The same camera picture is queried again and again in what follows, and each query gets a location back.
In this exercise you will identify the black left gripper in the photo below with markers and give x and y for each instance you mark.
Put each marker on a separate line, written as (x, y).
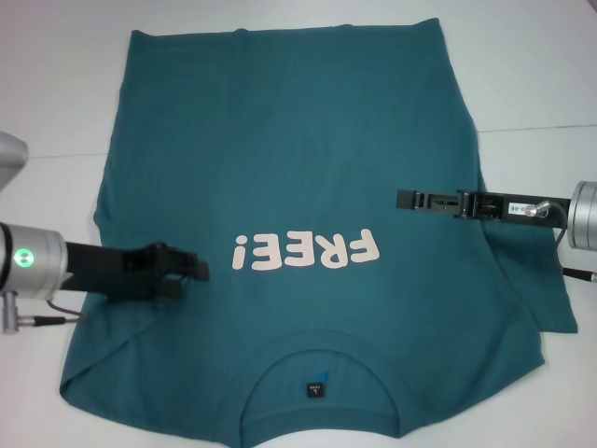
(102, 270)

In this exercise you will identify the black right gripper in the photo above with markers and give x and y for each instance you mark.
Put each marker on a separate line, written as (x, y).
(494, 209)

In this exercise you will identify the teal t-shirt with FREE print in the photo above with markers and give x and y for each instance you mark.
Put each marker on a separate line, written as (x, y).
(298, 140)

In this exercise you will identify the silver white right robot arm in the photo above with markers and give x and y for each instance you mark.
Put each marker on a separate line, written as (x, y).
(585, 214)

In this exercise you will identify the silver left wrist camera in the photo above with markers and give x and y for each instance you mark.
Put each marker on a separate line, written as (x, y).
(11, 154)

